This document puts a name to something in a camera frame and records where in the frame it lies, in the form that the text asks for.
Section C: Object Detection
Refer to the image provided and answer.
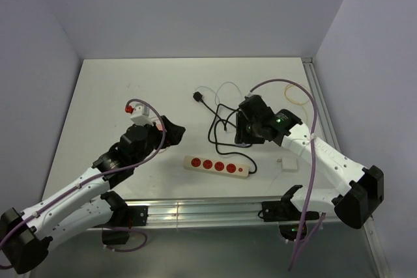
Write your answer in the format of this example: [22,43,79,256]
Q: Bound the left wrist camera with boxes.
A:
[125,104,152,126]

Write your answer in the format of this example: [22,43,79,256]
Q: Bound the light blue charger cable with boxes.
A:
[195,81,244,109]

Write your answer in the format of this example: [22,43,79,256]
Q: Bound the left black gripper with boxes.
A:
[132,115,185,167]

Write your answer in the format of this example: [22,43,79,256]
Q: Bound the white charger adapter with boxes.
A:
[277,156,298,173]

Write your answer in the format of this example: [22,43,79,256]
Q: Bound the yellow charger cable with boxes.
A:
[283,81,310,105]

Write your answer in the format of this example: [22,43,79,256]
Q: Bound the beige power strip red sockets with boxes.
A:
[183,156,250,178]

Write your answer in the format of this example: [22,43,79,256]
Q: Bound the black power strip cord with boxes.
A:
[192,91,260,175]

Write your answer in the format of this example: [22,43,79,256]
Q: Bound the aluminium mounting rail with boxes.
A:
[35,195,374,232]

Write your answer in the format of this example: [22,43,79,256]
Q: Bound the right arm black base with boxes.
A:
[257,185,302,242]

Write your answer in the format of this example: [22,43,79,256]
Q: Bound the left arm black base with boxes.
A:
[96,191,149,253]

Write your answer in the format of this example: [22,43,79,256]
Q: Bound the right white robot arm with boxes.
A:
[235,95,384,229]

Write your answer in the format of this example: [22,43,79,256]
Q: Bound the right side aluminium rail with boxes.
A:
[301,57,340,152]

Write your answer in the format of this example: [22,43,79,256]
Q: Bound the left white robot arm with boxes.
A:
[1,116,186,274]

